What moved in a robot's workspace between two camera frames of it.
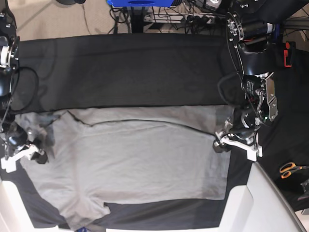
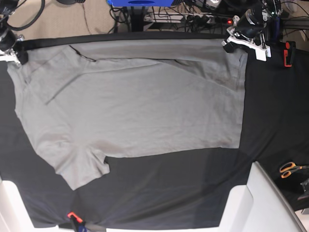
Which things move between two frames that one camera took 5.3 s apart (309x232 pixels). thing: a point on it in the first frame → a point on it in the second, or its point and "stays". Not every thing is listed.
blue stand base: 141,3 stays
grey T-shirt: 130,154 → 82,104
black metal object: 305,185 stays
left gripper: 13,136 → 7,40
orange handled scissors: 287,168 stays
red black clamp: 288,53 stays
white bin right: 259,206 stays
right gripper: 260,108 → 250,24
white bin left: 14,216 stays
